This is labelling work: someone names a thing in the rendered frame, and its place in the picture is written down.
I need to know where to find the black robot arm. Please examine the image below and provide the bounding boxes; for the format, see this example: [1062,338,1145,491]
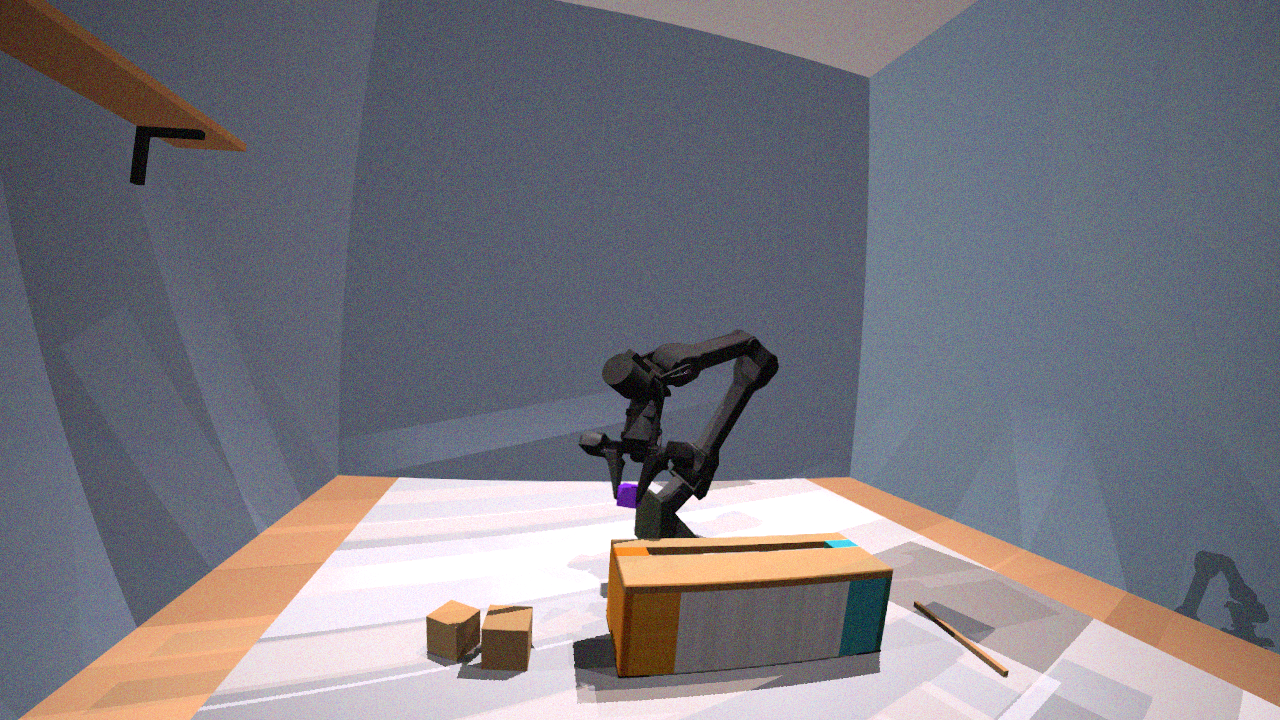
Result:
[602,329,780,512]

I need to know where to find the thin wooden stick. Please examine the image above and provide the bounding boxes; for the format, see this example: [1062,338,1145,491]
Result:
[914,601,1009,676]

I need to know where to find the purple block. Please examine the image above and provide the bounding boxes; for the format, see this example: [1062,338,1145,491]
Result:
[616,483,641,509]

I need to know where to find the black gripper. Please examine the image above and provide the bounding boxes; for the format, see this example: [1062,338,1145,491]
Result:
[579,404,695,503]

